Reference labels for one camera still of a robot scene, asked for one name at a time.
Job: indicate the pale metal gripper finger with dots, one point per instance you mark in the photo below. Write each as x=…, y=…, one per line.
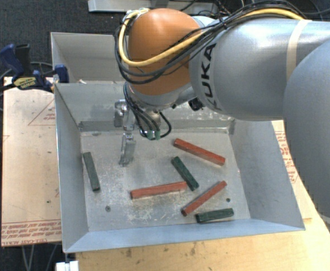
x=119, y=119
x=129, y=151

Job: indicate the dark green flat block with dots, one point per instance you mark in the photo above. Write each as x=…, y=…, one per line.
x=215, y=215
x=185, y=173
x=91, y=171

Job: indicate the red-brown flat block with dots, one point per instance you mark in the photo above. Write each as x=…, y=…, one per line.
x=204, y=198
x=200, y=152
x=158, y=190

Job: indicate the grey metal bin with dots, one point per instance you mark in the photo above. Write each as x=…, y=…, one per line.
x=153, y=207

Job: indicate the brown cardboard board red print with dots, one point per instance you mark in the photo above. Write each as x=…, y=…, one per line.
x=29, y=162

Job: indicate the black cylinder on white bracket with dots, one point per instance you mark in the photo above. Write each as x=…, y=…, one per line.
x=195, y=104

